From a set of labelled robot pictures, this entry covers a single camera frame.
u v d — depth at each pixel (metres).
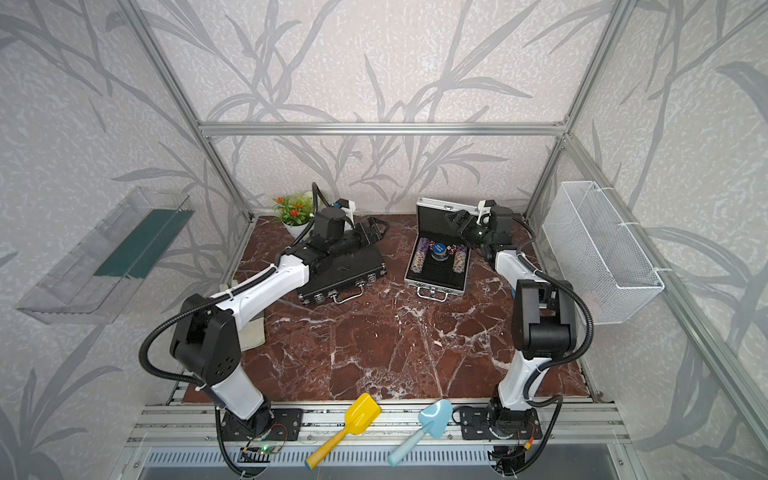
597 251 0.64
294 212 1.02
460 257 1.03
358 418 0.75
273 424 0.72
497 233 0.75
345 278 0.95
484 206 0.87
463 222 0.84
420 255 1.04
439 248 1.08
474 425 0.73
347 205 0.79
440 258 1.05
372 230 0.75
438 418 0.75
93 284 0.64
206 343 0.45
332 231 0.66
